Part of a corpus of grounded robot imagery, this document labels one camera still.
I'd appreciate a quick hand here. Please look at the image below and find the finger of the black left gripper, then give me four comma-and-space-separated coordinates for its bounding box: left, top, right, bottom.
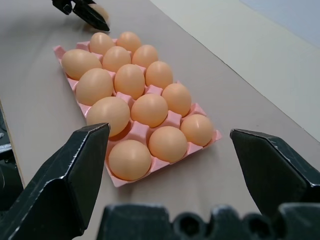
71, 0, 111, 32

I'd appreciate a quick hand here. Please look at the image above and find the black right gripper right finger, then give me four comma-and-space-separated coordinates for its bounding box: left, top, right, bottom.
230, 128, 320, 216

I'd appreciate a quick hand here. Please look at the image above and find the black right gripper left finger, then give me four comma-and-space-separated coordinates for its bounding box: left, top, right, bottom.
0, 122, 111, 240

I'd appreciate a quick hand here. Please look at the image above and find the brown egg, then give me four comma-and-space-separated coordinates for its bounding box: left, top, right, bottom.
179, 114, 215, 147
130, 93, 169, 128
161, 83, 193, 118
86, 96, 131, 138
108, 139, 152, 181
102, 45, 132, 73
114, 63, 146, 101
131, 44, 159, 68
116, 31, 143, 54
61, 48, 103, 81
148, 125, 188, 163
145, 60, 174, 90
75, 67, 114, 107
89, 32, 116, 56
87, 3, 110, 26

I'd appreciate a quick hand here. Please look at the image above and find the pink egg tray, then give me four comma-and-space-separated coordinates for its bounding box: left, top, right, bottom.
52, 37, 223, 188

